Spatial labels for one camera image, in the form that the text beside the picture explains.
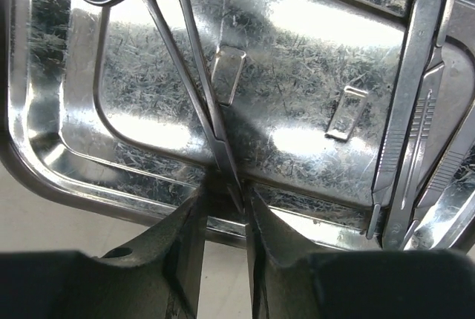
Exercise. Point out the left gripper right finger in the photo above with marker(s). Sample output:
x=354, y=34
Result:
x=292, y=277

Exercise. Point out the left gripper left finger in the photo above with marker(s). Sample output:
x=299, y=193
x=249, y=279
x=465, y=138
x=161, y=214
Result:
x=154, y=275

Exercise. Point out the steel instrument tray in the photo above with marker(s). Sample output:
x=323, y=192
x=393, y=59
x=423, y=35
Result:
x=94, y=114

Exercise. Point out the beige cloth wrap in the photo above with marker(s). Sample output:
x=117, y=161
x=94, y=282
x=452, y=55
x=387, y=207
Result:
x=31, y=223

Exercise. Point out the steel flat tweezers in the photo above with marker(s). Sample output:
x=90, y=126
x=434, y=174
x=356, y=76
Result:
x=416, y=45

